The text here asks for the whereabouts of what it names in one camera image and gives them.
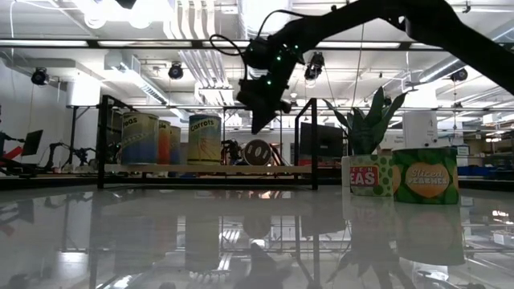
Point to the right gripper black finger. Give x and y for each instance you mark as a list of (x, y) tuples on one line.
[(257, 118), (268, 118)]

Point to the carrots can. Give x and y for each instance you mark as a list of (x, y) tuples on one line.
[(205, 140)]

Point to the orange pineapple can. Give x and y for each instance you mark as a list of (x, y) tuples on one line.
[(164, 144)]

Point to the short green peas can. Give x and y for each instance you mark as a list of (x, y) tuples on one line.
[(371, 176)]

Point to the tall peas can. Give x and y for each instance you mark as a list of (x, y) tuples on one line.
[(139, 140)]

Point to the green sliced peaches can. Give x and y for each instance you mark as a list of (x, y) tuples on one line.
[(425, 178)]

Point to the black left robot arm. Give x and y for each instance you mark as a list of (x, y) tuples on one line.
[(125, 3)]

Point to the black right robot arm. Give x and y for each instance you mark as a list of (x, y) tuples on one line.
[(361, 16)]

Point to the dark round disc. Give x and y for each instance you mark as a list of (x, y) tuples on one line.
[(258, 152)]

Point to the black ceiling spotlight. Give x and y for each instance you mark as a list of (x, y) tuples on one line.
[(175, 71), (40, 76), (459, 75), (314, 68)]

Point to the large black monitor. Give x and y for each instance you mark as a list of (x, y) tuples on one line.
[(325, 140)]

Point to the white plant pot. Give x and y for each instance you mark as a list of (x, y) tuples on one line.
[(346, 172)]

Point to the green snake plant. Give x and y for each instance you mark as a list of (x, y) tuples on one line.
[(369, 128)]

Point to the black overhead light beam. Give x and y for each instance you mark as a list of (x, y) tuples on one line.
[(92, 44)]

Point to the blue storage bin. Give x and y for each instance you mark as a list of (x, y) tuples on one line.
[(486, 172)]

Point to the small black monitor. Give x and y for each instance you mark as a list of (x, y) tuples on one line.
[(32, 142)]

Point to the red black background machine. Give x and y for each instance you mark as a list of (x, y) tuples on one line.
[(12, 153)]

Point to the black frame wooden shelf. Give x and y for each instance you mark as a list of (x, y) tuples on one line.
[(249, 169)]

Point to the black background table frame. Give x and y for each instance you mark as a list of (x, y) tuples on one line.
[(72, 136)]

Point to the black aluminium table frame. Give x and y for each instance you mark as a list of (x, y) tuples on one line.
[(48, 182)]

